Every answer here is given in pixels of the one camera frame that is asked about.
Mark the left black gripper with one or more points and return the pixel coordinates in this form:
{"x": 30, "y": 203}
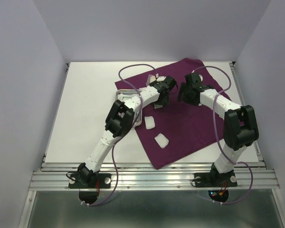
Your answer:
{"x": 165, "y": 102}

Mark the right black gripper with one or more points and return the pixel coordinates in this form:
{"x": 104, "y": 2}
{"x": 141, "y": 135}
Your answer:
{"x": 184, "y": 88}

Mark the stainless steel tray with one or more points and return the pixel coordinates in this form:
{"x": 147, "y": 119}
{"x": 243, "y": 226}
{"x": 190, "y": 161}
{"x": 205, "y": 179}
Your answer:
{"x": 135, "y": 107}

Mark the small clear bagged packet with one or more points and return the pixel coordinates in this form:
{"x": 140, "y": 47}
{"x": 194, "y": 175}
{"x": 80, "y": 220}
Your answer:
{"x": 157, "y": 106}

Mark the white green sterile pouch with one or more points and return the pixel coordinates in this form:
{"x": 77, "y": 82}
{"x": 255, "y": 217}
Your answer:
{"x": 124, "y": 97}

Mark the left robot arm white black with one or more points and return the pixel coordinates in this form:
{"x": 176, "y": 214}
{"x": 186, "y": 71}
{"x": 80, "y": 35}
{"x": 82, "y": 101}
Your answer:
{"x": 118, "y": 123}

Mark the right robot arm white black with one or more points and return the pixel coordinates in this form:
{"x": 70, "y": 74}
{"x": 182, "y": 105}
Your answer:
{"x": 240, "y": 130}

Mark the purple surgical cloth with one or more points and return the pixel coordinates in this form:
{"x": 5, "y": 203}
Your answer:
{"x": 188, "y": 128}

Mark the bagged beige bandage roll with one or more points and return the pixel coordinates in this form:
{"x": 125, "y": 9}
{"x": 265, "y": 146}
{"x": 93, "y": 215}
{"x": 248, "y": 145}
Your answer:
{"x": 151, "y": 79}

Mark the white gauze pad middle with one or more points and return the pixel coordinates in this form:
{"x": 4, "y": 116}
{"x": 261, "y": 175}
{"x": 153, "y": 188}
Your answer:
{"x": 149, "y": 122}

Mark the white gauze pad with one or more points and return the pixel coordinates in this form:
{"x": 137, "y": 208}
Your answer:
{"x": 161, "y": 140}
{"x": 149, "y": 122}

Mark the white gauze pad bottom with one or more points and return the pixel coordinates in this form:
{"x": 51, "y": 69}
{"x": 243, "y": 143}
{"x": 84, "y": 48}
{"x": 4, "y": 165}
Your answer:
{"x": 161, "y": 140}

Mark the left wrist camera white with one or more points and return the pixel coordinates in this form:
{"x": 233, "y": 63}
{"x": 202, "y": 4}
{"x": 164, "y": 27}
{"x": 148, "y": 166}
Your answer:
{"x": 159, "y": 78}

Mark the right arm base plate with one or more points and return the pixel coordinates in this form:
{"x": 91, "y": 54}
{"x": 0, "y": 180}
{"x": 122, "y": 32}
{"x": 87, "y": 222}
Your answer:
{"x": 208, "y": 180}

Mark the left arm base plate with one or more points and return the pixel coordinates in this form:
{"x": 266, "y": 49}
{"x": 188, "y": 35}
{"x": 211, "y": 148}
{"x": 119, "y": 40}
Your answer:
{"x": 100, "y": 181}

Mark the aluminium front rail frame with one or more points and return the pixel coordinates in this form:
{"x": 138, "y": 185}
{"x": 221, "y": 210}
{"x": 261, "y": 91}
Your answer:
{"x": 142, "y": 176}

